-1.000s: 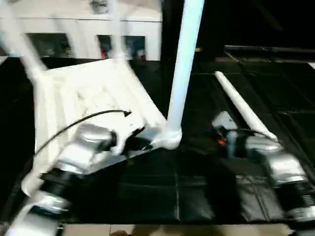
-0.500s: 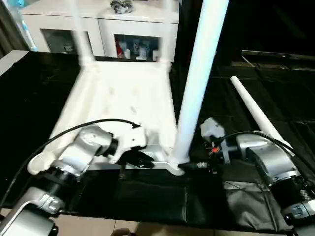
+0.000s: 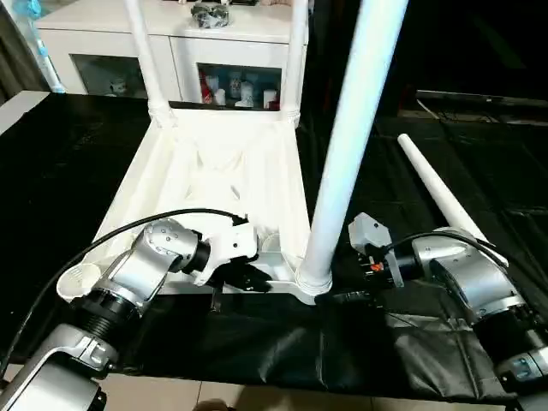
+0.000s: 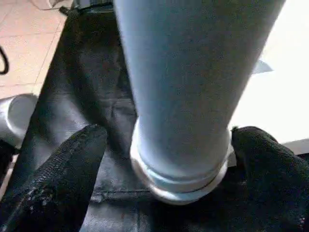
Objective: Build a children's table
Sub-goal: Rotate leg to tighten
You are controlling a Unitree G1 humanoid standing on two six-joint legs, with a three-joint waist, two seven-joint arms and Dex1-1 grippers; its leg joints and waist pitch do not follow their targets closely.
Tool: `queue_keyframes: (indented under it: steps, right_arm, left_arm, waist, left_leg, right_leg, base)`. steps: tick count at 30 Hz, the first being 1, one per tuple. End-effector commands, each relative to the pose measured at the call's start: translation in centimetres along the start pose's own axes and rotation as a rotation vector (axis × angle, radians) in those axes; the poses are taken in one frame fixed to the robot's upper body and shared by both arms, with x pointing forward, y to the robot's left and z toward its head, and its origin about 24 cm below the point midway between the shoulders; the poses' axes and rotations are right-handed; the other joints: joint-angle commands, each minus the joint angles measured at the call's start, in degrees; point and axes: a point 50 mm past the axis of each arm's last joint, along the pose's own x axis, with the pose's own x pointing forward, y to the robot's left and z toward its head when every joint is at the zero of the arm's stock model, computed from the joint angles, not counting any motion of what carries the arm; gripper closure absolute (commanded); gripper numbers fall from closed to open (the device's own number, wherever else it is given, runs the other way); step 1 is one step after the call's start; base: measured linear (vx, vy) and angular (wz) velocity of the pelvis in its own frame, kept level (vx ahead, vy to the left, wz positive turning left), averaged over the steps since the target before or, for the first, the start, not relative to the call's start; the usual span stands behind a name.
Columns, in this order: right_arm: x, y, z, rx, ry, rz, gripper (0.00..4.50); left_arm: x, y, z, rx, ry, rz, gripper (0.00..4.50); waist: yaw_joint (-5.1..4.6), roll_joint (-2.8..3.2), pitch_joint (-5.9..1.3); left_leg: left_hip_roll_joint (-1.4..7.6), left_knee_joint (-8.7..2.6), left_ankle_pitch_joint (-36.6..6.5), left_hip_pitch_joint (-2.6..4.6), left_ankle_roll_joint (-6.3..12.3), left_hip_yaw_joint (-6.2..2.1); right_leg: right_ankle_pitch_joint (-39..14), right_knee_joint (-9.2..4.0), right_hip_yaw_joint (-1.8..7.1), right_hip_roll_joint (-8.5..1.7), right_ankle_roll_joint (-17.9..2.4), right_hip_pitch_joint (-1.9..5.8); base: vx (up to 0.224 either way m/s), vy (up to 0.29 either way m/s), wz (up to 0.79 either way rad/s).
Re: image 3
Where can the white plastic table top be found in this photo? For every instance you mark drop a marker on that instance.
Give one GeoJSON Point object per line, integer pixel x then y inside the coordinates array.
{"type": "Point", "coordinates": [214, 171]}

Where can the white plastic table leg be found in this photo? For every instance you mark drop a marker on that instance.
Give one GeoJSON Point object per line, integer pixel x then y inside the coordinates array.
{"type": "Point", "coordinates": [351, 137]}
{"type": "Point", "coordinates": [295, 60]}
{"type": "Point", "coordinates": [147, 60]}
{"type": "Point", "coordinates": [432, 184]}

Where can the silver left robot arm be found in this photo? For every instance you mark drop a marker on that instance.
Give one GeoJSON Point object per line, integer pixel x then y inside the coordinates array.
{"type": "Point", "coordinates": [137, 265]}

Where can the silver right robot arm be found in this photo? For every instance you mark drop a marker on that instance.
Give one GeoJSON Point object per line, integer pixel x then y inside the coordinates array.
{"type": "Point", "coordinates": [479, 291]}

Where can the glossy black long bar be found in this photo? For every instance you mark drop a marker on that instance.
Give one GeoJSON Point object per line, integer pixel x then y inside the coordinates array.
{"type": "Point", "coordinates": [488, 98]}

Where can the crumpled silver black object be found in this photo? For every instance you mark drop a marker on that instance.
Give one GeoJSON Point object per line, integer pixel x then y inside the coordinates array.
{"type": "Point", "coordinates": [211, 14]}

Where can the white cabinet with glass doors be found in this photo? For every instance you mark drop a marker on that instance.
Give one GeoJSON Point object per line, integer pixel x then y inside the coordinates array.
{"type": "Point", "coordinates": [103, 43]}

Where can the light blue plastic bottle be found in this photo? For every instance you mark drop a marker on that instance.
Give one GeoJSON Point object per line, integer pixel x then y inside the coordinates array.
{"type": "Point", "coordinates": [38, 43]}

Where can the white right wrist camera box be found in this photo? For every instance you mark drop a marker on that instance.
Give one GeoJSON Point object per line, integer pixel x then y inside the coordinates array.
{"type": "Point", "coordinates": [368, 233]}

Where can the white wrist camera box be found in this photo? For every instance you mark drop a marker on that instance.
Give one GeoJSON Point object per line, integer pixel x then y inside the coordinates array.
{"type": "Point", "coordinates": [224, 248]}
{"type": "Point", "coordinates": [368, 233]}

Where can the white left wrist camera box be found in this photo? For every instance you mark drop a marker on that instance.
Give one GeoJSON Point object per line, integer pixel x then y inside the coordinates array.
{"type": "Point", "coordinates": [224, 248]}

